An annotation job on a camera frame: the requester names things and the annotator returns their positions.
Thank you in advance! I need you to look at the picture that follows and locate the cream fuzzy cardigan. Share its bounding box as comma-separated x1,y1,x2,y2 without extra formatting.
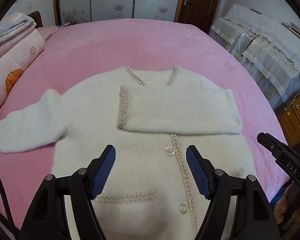
0,66,256,239

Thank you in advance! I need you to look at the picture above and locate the right hand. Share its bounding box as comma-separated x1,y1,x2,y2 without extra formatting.
274,185,292,224

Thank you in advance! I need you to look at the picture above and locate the wooden drawer cabinet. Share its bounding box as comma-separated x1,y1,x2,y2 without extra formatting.
279,94,300,146

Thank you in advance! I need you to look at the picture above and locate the books stack on cover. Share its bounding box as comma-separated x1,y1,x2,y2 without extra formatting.
281,22,300,39

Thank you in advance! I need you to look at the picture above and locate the pink cartoon folded quilt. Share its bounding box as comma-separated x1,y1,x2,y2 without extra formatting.
0,30,45,107

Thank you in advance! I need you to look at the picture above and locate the pink bed sheet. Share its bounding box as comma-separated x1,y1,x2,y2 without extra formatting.
0,18,291,230

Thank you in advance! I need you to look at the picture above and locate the dark wooden door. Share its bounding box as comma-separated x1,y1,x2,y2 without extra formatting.
174,0,219,34

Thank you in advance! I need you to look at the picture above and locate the pastel floral folded blanket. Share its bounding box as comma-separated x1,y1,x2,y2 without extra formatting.
0,12,36,57

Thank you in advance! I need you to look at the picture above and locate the dark wooden headboard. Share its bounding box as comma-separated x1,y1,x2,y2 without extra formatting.
28,10,43,28

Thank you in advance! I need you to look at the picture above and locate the floral sliding wardrobe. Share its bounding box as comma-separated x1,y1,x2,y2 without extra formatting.
53,0,178,25

